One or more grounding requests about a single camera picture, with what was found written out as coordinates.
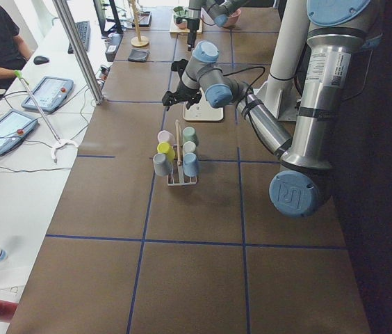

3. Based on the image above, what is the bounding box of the yellow cup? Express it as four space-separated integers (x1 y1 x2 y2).
156 141 175 161

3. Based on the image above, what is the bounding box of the far teach pendant tablet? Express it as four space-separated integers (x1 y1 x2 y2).
32 76 74 114

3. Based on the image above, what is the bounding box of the white wire cup rack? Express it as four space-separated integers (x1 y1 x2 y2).
167 161 198 186

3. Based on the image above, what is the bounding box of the pink bowl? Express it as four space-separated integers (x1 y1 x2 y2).
222 8 241 29

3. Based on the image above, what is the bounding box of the aluminium frame post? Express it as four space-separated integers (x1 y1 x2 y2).
53 0 104 105

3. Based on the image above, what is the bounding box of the cream rabbit tray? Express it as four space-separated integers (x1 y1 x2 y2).
182 89 224 122

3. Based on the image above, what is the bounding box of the black keyboard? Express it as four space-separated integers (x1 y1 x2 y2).
75 21 91 52

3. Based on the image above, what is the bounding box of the near teach pendant tablet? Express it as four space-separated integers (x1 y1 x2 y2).
0 109 38 156

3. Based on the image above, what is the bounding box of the beige cup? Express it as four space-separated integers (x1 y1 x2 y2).
182 141 197 155

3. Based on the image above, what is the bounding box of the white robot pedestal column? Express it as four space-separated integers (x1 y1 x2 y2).
257 0 310 121

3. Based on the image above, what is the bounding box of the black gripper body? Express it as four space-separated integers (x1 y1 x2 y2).
174 82 202 104
186 17 200 39

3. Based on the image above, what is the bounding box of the teach pendant tablet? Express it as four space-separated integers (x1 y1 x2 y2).
0 109 38 156
32 76 74 114

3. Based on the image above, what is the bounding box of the grabber reach tool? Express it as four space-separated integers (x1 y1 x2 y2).
15 70 79 163

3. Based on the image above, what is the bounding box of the blue-grey cup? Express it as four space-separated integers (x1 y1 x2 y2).
183 152 199 177

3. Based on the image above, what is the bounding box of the wooden mug tree stand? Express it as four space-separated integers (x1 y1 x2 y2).
129 0 149 48

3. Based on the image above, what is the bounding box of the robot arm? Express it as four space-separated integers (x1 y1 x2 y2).
162 1 384 217
186 0 249 47

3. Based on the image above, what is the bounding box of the green bowl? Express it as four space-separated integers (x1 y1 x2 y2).
172 6 188 23

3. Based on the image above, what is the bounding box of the pink cup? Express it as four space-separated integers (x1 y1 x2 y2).
157 130 176 145

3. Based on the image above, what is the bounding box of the mint green cup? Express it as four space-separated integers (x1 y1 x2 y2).
182 127 199 146

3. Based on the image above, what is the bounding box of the black computer mouse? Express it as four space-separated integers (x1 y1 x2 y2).
33 56 49 65

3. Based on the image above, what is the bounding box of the wooden cutting board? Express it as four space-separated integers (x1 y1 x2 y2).
170 15 190 33

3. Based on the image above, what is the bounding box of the grey-green cup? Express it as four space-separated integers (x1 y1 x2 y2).
153 153 173 177

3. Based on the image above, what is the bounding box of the folded grey cloth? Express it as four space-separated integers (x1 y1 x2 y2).
127 48 149 63

